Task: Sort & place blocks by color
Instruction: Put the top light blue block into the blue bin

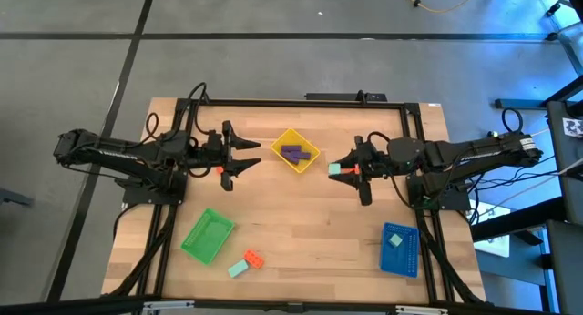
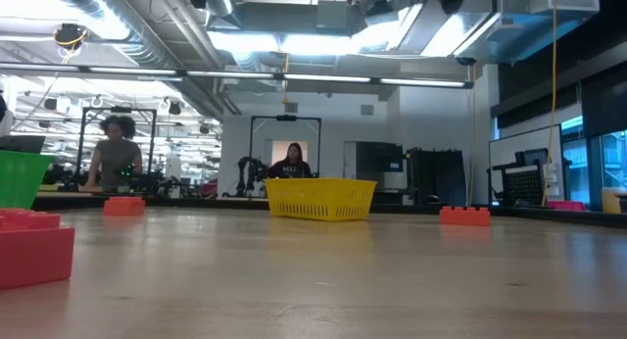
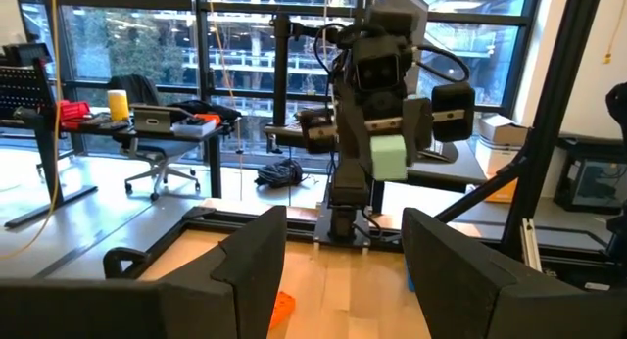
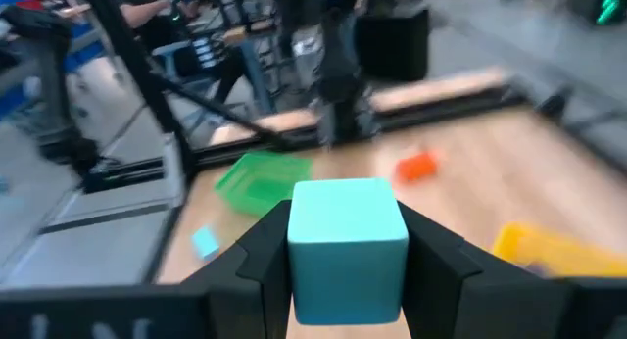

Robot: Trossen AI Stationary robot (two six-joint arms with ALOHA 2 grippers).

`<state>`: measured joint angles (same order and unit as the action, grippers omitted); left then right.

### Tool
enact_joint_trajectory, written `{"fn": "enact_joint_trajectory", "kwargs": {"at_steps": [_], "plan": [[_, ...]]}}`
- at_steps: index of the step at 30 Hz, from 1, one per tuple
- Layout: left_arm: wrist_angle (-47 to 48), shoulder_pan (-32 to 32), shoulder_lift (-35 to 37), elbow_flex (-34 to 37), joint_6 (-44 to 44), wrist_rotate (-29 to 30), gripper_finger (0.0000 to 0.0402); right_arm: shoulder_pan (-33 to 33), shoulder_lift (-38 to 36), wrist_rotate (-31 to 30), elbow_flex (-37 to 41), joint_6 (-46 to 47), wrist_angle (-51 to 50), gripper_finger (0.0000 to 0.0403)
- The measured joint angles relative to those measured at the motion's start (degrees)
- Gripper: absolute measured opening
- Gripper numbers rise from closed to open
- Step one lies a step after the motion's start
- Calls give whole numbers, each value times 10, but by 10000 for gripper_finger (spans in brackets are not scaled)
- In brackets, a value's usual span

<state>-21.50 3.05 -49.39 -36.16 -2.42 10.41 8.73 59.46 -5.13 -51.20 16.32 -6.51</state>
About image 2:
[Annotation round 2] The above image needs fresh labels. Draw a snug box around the orange toy brick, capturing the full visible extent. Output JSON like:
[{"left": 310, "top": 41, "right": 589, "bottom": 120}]
[
  {"left": 102, "top": 196, "right": 147, "bottom": 218},
  {"left": 439, "top": 206, "right": 492, "bottom": 227},
  {"left": 0, "top": 207, "right": 76, "bottom": 290}
]

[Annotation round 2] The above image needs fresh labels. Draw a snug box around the person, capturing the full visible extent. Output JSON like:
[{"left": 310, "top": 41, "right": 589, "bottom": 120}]
[
  {"left": 267, "top": 141, "right": 314, "bottom": 179},
  {"left": 83, "top": 114, "right": 144, "bottom": 192}
]

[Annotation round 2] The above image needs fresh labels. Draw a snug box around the yellow plastic basket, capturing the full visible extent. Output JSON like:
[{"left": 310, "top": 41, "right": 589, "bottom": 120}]
[{"left": 265, "top": 177, "right": 379, "bottom": 221}]

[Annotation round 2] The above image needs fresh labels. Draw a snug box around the black cabinet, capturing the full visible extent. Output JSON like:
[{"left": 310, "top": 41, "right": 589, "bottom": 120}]
[{"left": 406, "top": 147, "right": 467, "bottom": 206}]

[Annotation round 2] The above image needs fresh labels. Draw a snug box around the grey ceiling box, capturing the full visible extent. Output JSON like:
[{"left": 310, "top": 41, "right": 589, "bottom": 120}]
[{"left": 315, "top": 0, "right": 355, "bottom": 34}]

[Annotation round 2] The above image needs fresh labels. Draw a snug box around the black pegboard cart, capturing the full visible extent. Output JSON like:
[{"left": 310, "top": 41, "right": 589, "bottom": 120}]
[{"left": 487, "top": 149, "right": 551, "bottom": 208}]

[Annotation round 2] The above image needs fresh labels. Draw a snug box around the red plastic bin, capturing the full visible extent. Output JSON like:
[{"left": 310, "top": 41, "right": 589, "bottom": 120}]
[{"left": 547, "top": 200, "right": 588, "bottom": 213}]

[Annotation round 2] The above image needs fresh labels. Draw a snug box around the dark monitor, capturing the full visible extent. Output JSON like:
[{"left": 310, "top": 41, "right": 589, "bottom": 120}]
[{"left": 0, "top": 134, "right": 46, "bottom": 154}]

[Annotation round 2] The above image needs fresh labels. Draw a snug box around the green plastic basket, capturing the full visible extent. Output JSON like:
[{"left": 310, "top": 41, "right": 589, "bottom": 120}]
[{"left": 0, "top": 149, "right": 56, "bottom": 210}]

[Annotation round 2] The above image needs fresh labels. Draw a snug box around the yellow cylindrical container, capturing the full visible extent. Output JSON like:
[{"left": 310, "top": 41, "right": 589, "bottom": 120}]
[{"left": 601, "top": 186, "right": 627, "bottom": 215}]

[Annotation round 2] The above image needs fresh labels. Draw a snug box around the black metal frame rig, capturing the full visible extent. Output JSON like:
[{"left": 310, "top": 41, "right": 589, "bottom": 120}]
[
  {"left": 73, "top": 106, "right": 159, "bottom": 186},
  {"left": 248, "top": 114, "right": 323, "bottom": 179}
]

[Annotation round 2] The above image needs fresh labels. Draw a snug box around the dark wall screen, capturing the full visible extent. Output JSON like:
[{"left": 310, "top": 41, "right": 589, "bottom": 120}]
[{"left": 356, "top": 141, "right": 405, "bottom": 173}]

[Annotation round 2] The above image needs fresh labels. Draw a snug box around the silver ventilation duct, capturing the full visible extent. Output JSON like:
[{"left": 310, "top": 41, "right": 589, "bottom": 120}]
[{"left": 41, "top": 0, "right": 224, "bottom": 121}]

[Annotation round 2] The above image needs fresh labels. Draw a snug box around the yellow hanging cable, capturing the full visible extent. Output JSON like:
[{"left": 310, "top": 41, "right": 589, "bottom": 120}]
[{"left": 540, "top": 0, "right": 560, "bottom": 208}]

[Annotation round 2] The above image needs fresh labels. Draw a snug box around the white ceiling duct box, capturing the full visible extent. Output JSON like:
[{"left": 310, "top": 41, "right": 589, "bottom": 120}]
[{"left": 453, "top": 0, "right": 602, "bottom": 66}]

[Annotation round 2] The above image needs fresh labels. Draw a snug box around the hanging cable reel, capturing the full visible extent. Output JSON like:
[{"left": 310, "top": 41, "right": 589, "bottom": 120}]
[{"left": 52, "top": 23, "right": 90, "bottom": 51}]

